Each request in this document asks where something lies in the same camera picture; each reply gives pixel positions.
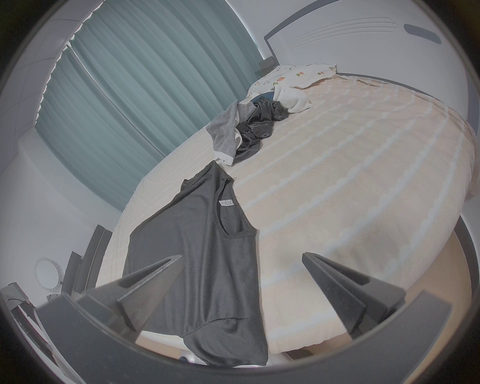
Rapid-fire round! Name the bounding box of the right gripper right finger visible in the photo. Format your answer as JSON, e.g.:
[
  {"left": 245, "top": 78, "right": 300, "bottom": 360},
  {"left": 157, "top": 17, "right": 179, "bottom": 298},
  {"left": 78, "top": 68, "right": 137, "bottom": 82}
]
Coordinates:
[{"left": 302, "top": 252, "right": 407, "bottom": 340}]

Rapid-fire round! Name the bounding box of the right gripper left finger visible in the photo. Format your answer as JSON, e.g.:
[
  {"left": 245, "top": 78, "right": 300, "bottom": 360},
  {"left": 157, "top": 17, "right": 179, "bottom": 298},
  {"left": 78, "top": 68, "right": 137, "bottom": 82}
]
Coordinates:
[{"left": 75, "top": 255, "right": 184, "bottom": 333}]

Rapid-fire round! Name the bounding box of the black T-shirt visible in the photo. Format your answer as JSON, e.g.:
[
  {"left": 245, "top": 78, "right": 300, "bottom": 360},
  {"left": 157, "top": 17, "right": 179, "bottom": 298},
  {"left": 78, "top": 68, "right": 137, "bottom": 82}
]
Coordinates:
[{"left": 123, "top": 160, "right": 269, "bottom": 367}]

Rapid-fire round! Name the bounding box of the bed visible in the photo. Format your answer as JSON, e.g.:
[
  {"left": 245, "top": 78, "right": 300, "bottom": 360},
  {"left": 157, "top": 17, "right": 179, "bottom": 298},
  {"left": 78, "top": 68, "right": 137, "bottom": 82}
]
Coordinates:
[{"left": 95, "top": 0, "right": 480, "bottom": 355}]

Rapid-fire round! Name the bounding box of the pile of clothes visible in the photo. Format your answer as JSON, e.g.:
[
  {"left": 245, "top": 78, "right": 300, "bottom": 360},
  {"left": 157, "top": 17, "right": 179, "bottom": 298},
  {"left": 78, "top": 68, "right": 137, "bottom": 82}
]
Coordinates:
[{"left": 207, "top": 87, "right": 314, "bottom": 167}]

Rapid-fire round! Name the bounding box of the black chest of drawers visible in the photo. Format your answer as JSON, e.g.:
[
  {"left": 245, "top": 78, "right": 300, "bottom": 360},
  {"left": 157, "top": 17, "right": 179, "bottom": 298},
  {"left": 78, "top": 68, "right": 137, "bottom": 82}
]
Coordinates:
[{"left": 61, "top": 224, "right": 114, "bottom": 298}]

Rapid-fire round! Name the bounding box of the white trash bin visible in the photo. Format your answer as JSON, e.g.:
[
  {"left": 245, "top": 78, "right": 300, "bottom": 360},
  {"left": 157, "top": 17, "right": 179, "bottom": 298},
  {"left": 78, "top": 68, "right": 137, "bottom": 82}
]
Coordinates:
[{"left": 34, "top": 256, "right": 63, "bottom": 292}]

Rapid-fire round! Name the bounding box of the blue-green curtain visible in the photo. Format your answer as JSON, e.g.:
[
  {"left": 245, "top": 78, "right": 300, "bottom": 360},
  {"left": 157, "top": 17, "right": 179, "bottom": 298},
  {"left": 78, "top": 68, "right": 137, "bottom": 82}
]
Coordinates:
[
  {"left": 35, "top": 42, "right": 166, "bottom": 213},
  {"left": 69, "top": 0, "right": 265, "bottom": 159}
]

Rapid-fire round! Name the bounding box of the white printed pillow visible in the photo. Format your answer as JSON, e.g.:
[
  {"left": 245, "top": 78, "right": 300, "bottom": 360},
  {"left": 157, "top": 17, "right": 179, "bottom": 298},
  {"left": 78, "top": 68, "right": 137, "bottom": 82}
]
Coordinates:
[{"left": 247, "top": 64, "right": 338, "bottom": 99}]

